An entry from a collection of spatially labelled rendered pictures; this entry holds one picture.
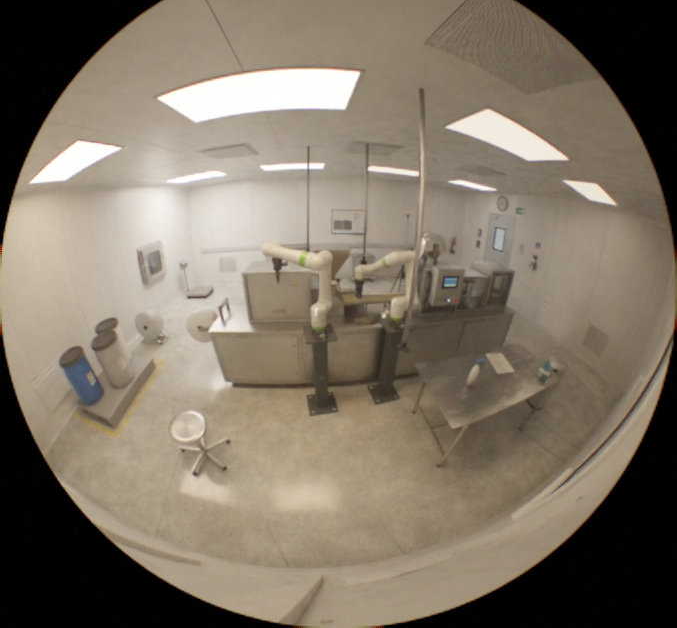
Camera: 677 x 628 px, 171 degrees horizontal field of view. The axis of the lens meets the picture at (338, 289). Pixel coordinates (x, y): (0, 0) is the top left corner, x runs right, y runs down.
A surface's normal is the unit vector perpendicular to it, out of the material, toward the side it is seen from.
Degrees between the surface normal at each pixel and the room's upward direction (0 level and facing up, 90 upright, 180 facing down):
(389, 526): 0
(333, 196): 90
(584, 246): 90
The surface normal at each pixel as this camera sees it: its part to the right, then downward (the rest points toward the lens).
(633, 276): -0.99, 0.03
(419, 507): 0.02, -0.93
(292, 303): 0.12, 0.37
